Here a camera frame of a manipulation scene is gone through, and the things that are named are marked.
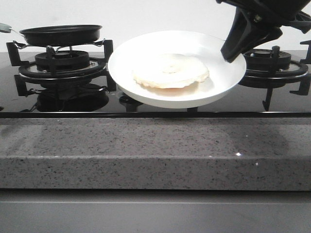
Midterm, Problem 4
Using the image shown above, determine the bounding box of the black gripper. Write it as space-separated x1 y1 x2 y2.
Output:
217 0 311 63

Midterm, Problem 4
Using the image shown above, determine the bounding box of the white round plate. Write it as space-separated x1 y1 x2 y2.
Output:
107 31 246 109

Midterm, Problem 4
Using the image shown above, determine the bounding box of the fried egg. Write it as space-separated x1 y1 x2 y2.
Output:
132 53 209 89

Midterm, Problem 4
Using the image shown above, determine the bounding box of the black frying pan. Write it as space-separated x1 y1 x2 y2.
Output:
0 22 103 47

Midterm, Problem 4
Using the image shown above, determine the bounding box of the right black burner head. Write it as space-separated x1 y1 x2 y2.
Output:
243 49 292 71

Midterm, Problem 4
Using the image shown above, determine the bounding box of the black burner head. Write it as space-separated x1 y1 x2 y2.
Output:
243 49 292 71
35 50 90 71

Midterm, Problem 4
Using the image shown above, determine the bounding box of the right black burner grate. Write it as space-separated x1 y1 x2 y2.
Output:
239 40 311 111

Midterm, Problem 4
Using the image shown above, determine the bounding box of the black burner grate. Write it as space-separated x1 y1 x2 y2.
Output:
6 40 116 96
239 40 311 111

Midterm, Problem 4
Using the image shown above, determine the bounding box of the left black burner head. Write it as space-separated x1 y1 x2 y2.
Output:
35 50 90 71

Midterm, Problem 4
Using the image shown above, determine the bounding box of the left black burner grate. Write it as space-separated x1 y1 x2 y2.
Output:
6 40 116 96

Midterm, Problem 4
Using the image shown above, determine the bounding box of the black glass cooktop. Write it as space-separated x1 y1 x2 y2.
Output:
0 52 311 118

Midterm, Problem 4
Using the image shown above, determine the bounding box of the grey cabinet front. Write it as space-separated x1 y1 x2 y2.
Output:
0 189 311 233

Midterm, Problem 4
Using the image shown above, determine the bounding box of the metal wire pan support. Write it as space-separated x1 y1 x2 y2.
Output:
13 39 105 53

